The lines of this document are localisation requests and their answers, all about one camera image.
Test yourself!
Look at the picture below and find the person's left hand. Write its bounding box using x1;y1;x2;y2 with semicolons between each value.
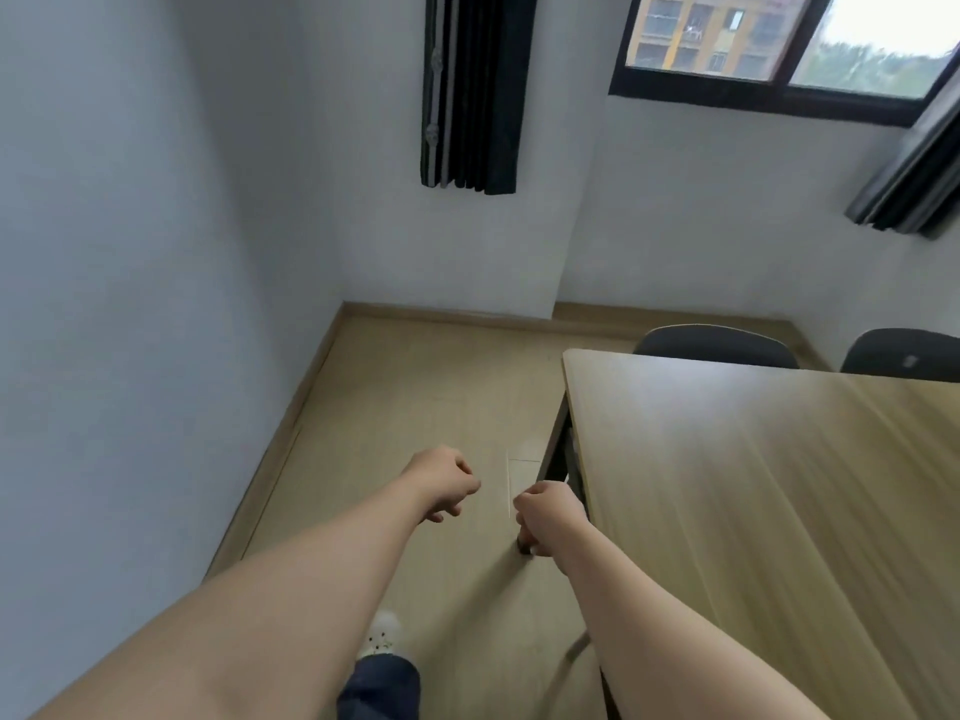
398;445;483;525

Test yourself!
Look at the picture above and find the person's right hand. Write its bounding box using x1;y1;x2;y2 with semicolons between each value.
513;481;594;574

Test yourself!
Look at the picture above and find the person's left forearm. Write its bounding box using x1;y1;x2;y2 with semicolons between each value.
30;468;429;720

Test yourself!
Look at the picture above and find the person's right forearm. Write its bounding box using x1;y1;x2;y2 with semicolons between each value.
553;517;830;720

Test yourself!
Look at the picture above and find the black table leg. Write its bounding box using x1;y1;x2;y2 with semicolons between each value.
516;391;573;557

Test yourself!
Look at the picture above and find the white shoe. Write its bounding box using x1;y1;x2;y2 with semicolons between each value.
358;610;405;661

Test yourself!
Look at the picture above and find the blue jeans leg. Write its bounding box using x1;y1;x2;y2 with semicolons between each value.
336;653;423;720

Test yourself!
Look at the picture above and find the wooden table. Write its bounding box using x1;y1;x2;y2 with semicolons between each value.
537;348;960;720

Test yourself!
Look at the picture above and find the dark grey chair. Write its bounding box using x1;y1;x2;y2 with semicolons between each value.
840;328;960;384
632;324;801;370

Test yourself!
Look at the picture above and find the dark pleated curtain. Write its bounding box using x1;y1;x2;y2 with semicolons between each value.
844;67;960;241
420;0;540;196

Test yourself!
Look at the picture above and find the black framed window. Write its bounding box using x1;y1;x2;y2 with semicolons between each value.
609;0;960;128

